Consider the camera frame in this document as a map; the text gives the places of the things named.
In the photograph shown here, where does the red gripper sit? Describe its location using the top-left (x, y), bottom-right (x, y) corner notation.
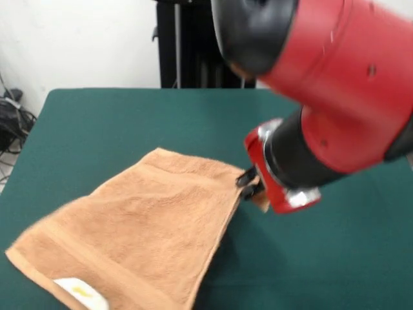
top-left (234, 118), bottom-right (322, 214)

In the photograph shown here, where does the grey stand base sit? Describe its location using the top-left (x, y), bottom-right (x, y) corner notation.
top-left (2, 88), bottom-right (24, 101)

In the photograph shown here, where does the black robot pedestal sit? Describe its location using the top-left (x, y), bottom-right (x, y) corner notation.
top-left (150, 0), bottom-right (256, 89)

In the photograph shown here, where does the black cable tangle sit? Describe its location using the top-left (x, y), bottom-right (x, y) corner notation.
top-left (0, 96), bottom-right (38, 156)

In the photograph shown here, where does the orange terry towel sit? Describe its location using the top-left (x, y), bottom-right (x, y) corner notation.
top-left (5, 147), bottom-right (271, 310)

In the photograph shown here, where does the dark green table cloth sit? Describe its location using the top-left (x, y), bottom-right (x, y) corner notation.
top-left (0, 87), bottom-right (413, 310)

